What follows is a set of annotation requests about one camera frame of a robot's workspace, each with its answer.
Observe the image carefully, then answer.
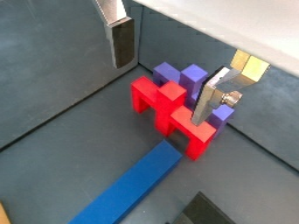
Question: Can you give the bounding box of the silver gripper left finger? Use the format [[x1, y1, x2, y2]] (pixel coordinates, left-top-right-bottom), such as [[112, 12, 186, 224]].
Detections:
[[91, 0, 134, 68]]

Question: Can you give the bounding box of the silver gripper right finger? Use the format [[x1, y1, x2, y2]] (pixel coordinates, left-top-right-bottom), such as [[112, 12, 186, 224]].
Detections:
[[190, 66, 270, 127]]

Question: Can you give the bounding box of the blue long bar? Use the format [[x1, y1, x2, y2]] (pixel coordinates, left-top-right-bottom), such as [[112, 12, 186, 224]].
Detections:
[[67, 140, 182, 224]]

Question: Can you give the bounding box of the yellow slotted board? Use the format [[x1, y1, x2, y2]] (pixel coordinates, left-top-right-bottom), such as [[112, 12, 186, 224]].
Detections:
[[0, 202, 10, 224]]

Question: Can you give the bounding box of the purple notched block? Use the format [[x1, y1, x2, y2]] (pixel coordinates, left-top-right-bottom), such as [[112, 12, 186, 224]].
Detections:
[[153, 62, 234, 136]]

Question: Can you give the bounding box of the red notched block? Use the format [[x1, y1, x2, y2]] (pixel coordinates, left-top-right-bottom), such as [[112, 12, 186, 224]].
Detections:
[[130, 76, 216, 160]]

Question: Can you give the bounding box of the black notched block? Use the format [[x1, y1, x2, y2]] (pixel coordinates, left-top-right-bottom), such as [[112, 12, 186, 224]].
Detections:
[[172, 192, 236, 224]]

